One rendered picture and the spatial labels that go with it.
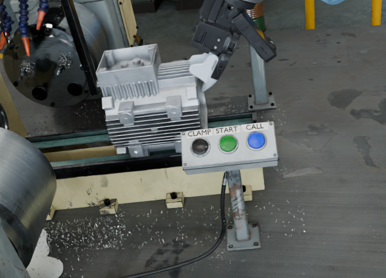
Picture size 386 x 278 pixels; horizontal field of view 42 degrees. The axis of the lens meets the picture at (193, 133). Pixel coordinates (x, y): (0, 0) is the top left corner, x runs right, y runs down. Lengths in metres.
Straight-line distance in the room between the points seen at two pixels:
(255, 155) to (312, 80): 0.72
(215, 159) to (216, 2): 0.28
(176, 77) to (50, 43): 0.42
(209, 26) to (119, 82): 0.24
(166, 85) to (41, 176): 0.32
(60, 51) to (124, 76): 0.34
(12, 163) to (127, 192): 0.37
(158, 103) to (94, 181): 0.27
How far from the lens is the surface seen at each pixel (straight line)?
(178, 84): 1.05
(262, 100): 1.45
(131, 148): 1.08
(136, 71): 1.03
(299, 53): 1.72
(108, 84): 1.05
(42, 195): 0.94
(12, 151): 0.93
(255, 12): 1.32
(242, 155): 0.88
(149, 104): 1.05
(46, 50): 1.35
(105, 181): 1.19
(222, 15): 0.94
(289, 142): 1.31
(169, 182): 1.17
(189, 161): 0.89
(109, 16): 1.52
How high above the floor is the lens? 1.60
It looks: 35 degrees down
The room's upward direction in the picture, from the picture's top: 11 degrees counter-clockwise
